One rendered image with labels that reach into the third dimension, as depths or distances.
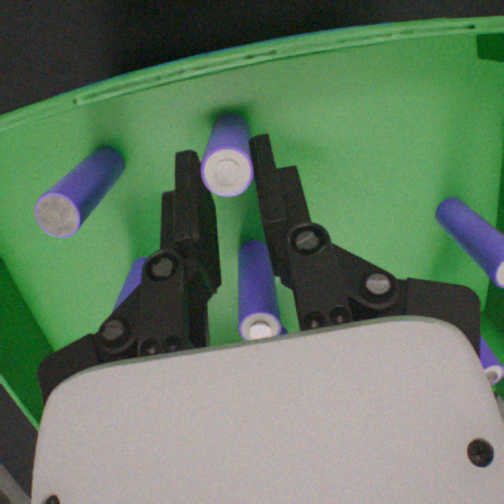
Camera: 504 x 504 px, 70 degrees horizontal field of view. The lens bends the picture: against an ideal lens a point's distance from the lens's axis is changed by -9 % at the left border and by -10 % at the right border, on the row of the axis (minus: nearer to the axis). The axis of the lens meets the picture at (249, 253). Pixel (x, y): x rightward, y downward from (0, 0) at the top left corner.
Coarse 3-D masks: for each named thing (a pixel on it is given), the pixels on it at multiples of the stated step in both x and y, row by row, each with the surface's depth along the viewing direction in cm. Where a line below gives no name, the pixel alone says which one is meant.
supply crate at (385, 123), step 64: (192, 64) 12; (256, 64) 13; (320, 64) 17; (384, 64) 17; (448, 64) 17; (0, 128) 13; (64, 128) 18; (128, 128) 18; (192, 128) 18; (256, 128) 19; (320, 128) 19; (384, 128) 19; (448, 128) 19; (0, 192) 20; (128, 192) 20; (256, 192) 20; (320, 192) 20; (384, 192) 20; (448, 192) 20; (0, 256) 22; (64, 256) 22; (128, 256) 22; (384, 256) 22; (448, 256) 22; (0, 320) 20; (64, 320) 24
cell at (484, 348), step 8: (480, 336) 20; (480, 344) 20; (480, 352) 19; (488, 352) 19; (480, 360) 19; (488, 360) 19; (496, 360) 19; (488, 368) 18; (496, 368) 18; (488, 376) 18; (496, 376) 18
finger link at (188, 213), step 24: (192, 168) 12; (168, 192) 13; (192, 192) 12; (168, 216) 12; (192, 216) 11; (216, 216) 15; (168, 240) 12; (192, 240) 11; (216, 240) 14; (192, 264) 11; (216, 264) 13; (192, 288) 11; (216, 288) 13; (120, 312) 11; (192, 312) 12; (120, 336) 10
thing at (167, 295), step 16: (160, 256) 11; (176, 256) 11; (144, 272) 11; (160, 272) 11; (176, 272) 10; (144, 288) 10; (160, 288) 10; (176, 288) 10; (144, 304) 10; (160, 304) 10; (176, 304) 10; (144, 320) 10; (160, 320) 10; (176, 320) 10; (192, 320) 12; (144, 336) 9; (160, 336) 9; (176, 336) 9; (192, 336) 12; (208, 336) 12; (144, 352) 9; (160, 352) 9
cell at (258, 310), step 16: (240, 256) 21; (256, 256) 20; (240, 272) 19; (256, 272) 19; (272, 272) 19; (240, 288) 18; (256, 288) 17; (272, 288) 18; (240, 304) 17; (256, 304) 16; (272, 304) 17; (240, 320) 16; (256, 320) 16; (272, 320) 16; (256, 336) 16
